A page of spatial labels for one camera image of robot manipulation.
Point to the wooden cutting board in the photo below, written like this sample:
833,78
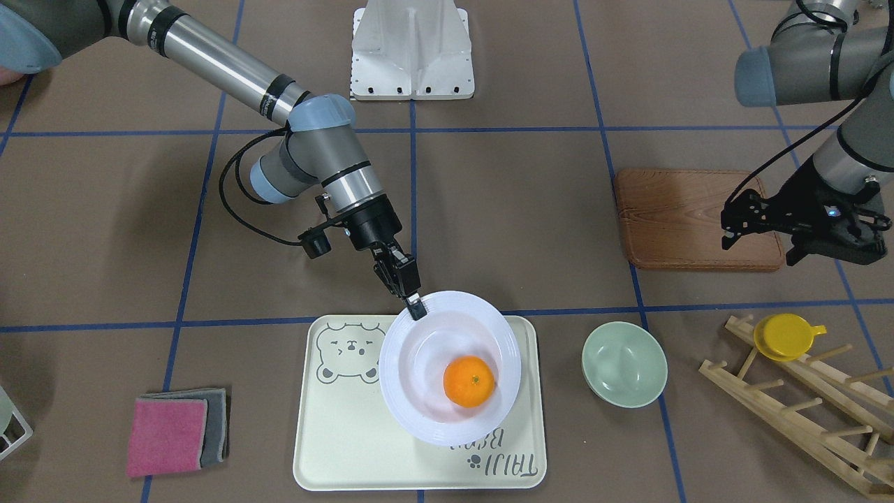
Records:
670,221

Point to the mint green bowl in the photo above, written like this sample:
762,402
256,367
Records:
624,365

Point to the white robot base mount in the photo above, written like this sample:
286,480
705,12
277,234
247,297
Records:
411,50

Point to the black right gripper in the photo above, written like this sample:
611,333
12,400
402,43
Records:
375,225

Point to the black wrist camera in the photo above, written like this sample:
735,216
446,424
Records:
315,243

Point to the yellow plastic cup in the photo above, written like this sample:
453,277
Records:
784,337

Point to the pink cleaning cloth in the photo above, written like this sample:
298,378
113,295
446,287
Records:
166,436

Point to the white wire dish rack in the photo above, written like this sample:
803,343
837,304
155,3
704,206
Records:
15,430

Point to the orange fruit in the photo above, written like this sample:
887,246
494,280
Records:
468,381

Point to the white round plate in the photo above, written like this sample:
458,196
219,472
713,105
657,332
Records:
415,354

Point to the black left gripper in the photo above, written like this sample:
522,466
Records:
810,198

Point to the cream bear tray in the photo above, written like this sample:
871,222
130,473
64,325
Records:
347,439

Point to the grey cleaning cloth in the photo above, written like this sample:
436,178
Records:
216,428

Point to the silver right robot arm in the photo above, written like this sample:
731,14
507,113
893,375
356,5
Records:
318,144

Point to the wooden drying rack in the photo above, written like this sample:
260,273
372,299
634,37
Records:
841,426

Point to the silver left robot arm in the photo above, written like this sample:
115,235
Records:
816,54

